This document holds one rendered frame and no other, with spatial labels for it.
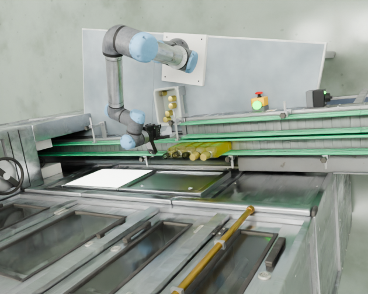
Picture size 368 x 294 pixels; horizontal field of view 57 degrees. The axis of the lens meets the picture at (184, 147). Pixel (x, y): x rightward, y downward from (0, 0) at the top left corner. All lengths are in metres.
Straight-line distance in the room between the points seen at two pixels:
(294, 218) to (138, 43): 0.87
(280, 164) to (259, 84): 0.44
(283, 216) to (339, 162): 0.55
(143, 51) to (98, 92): 1.12
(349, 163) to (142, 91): 1.28
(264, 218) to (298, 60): 0.87
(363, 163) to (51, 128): 1.78
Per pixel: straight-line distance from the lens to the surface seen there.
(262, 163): 1.80
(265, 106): 1.80
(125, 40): 1.43
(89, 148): 2.45
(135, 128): 1.64
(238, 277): 0.98
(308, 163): 1.74
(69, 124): 2.42
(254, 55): 1.87
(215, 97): 1.97
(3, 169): 2.14
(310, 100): 1.73
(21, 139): 2.20
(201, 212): 1.36
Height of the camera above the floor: 2.52
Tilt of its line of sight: 57 degrees down
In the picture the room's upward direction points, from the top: 115 degrees counter-clockwise
